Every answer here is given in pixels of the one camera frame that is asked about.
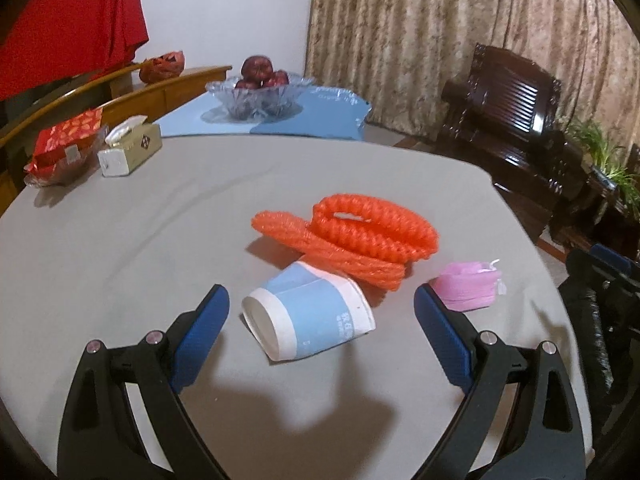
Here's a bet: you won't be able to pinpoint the pink wrapper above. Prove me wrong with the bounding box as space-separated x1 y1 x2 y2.
431 259 506 312

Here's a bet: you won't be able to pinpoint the light blue paper cup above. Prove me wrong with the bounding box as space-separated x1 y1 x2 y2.
242 260 376 362

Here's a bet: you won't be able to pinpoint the thick orange foam net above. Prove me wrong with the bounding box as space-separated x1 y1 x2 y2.
309 194 439 264

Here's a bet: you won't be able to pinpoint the black lined trash bin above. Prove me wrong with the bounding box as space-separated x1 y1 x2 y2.
559 249 614 408

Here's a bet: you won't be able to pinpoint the dark wooden side table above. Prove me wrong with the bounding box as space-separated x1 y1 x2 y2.
549 177 639 260

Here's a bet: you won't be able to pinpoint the potted green plant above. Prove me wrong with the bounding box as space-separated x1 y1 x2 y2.
565 118 639 216

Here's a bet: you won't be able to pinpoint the dark wooden armchair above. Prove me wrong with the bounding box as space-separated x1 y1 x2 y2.
435 44 586 240

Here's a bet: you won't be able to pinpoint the red gift packet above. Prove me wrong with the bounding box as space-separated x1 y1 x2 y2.
29 108 103 167

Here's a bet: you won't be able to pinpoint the tissue box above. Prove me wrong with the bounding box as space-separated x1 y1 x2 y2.
98 115 163 178

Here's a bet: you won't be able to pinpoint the floral beige curtain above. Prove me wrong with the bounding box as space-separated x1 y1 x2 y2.
305 0 639 146

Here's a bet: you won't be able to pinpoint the blue tablecloth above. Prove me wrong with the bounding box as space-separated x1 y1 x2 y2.
156 86 371 141

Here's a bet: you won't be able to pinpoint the glass fruit bowl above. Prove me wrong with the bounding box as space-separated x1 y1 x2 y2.
205 74 314 120

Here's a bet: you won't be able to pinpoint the red apples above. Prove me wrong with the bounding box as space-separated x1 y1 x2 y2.
235 55 290 90

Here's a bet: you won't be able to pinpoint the red cloth cover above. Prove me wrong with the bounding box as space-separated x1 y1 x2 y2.
1 0 149 100

